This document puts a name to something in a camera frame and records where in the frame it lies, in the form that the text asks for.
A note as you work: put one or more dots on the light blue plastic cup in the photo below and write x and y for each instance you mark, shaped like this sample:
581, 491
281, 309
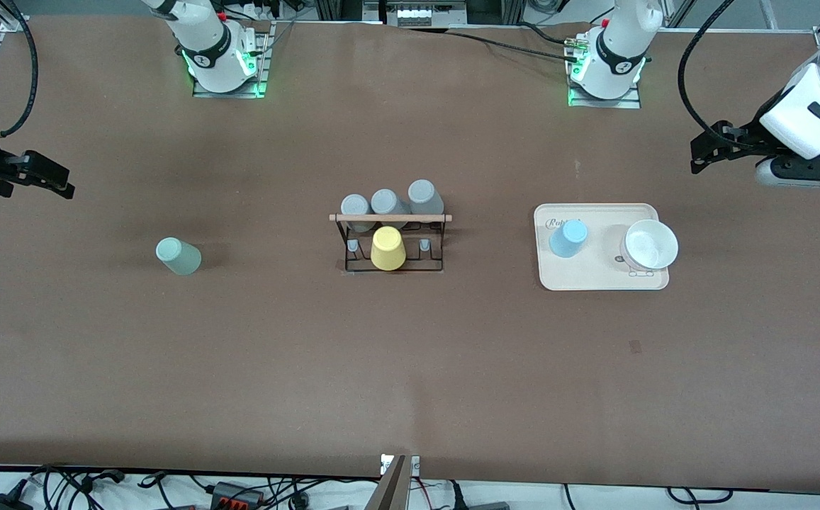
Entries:
567, 239

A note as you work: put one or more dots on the black box with orange connectors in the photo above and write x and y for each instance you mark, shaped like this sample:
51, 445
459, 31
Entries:
229, 490

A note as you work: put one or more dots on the aluminium frame profile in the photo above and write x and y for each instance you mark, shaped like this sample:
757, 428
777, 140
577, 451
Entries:
505, 10

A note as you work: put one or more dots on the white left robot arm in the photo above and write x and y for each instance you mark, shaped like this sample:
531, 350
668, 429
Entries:
619, 49

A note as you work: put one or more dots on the metal camera mount bar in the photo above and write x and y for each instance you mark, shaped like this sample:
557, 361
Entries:
390, 492

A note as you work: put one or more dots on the pale green plastic cup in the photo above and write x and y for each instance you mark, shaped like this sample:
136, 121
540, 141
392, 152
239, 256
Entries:
179, 258

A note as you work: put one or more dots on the beige rabbit print tray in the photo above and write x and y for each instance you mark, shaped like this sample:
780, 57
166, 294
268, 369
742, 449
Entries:
594, 273

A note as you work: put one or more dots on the grey power strip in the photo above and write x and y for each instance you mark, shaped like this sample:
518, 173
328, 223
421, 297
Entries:
431, 14

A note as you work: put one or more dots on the grey plastic cup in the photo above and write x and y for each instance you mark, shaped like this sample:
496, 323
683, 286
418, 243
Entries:
424, 193
355, 205
386, 200

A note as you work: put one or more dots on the black power adapter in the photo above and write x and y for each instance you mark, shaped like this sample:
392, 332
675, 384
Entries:
2, 503

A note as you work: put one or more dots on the yellow plastic cup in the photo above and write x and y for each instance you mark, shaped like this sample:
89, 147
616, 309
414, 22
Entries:
388, 248

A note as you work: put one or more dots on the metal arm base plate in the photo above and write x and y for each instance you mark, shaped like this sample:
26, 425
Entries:
265, 57
633, 103

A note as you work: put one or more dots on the white bowl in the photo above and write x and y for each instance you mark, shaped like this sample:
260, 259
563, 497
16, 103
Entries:
650, 244

